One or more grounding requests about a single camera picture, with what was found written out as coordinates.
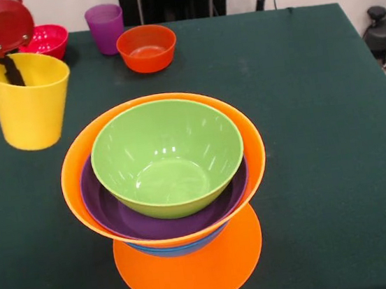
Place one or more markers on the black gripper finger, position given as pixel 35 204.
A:
pixel 12 73

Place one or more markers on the yellow cup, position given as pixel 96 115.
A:
pixel 31 115

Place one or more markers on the green bowl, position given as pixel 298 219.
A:
pixel 165 148

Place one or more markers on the wide purple bowl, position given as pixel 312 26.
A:
pixel 153 223

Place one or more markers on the opaque blue bowl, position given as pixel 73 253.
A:
pixel 178 251

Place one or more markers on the large orange bowl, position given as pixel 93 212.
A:
pixel 192 278
pixel 253 151

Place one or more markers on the pink bowl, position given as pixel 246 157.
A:
pixel 52 42

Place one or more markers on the purple cup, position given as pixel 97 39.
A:
pixel 105 28

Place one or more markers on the small red-orange bowl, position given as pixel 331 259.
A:
pixel 147 48

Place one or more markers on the dark green tablecloth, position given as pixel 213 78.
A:
pixel 323 171

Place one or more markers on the grey pedestal foot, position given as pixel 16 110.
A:
pixel 383 33

